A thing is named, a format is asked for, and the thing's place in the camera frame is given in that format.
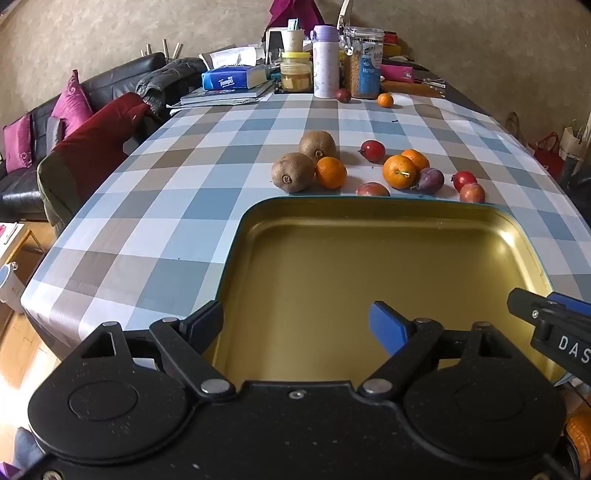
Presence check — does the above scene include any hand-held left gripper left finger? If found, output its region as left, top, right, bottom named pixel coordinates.
left=78, top=300, right=237, bottom=400

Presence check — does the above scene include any purple lidded thermos bottle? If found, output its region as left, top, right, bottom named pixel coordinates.
left=310, top=25, right=341, bottom=99

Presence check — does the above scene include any yellow lidded jar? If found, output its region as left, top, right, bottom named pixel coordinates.
left=280, top=52, right=313, bottom=93

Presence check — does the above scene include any blue tissue pack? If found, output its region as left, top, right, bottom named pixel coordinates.
left=202, top=65, right=269, bottom=90

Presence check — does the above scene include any white bucket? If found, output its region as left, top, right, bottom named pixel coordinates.
left=0, top=263, right=26, bottom=315

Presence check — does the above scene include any white tissue box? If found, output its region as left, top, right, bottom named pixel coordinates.
left=199, top=45, right=266, bottom=70

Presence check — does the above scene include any orange tangerine with stem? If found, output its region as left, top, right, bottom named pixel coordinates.
left=382, top=155, right=417, bottom=190

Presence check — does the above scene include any magenta bag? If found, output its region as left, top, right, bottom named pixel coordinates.
left=268, top=0, right=326, bottom=28

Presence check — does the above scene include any brown kiwi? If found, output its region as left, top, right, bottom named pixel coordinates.
left=298, top=130, right=338, bottom=162
left=270, top=152, right=317, bottom=193

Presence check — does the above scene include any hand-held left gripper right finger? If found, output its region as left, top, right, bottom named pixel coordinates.
left=359, top=301, right=522, bottom=400

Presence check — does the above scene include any pink pouch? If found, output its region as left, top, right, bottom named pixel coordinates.
left=379, top=64, right=414, bottom=83

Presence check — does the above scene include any black leather sofa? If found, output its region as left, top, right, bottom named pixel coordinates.
left=0, top=52, right=167, bottom=222

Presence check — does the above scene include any black jacket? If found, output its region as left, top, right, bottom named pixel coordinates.
left=136, top=58, right=208, bottom=116

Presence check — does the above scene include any red tomato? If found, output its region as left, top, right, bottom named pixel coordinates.
left=358, top=140, right=386, bottom=162

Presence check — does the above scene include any stack of books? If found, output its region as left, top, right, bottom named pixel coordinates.
left=180, top=80, right=276, bottom=104

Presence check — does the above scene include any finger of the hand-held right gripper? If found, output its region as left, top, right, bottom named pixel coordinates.
left=507, top=287, right=591, bottom=324

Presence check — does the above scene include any red paper bag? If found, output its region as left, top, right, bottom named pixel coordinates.
left=529, top=133, right=566, bottom=174

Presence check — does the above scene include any white paper bag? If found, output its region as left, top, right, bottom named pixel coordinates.
left=561, top=124, right=591, bottom=162

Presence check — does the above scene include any large pink cushion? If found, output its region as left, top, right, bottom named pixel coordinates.
left=50, top=69, right=94, bottom=139

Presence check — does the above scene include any dark red cloth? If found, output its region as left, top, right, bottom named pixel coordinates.
left=37, top=91, right=153, bottom=236

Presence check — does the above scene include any bright red plum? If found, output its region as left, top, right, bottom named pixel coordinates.
left=452, top=171, right=478, bottom=193

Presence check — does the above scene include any golden tin tray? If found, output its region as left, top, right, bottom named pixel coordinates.
left=202, top=196, right=573, bottom=388

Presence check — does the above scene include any small pink cushion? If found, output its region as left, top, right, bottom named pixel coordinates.
left=4, top=114, right=34, bottom=172

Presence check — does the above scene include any orange brown board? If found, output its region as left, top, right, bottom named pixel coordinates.
left=381, top=80, right=445, bottom=99

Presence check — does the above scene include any blue grey checked tablecloth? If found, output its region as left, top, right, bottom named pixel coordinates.
left=21, top=90, right=591, bottom=384

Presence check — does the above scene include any glass jar with blue label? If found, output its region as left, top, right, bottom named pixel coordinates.
left=342, top=27, right=385, bottom=100

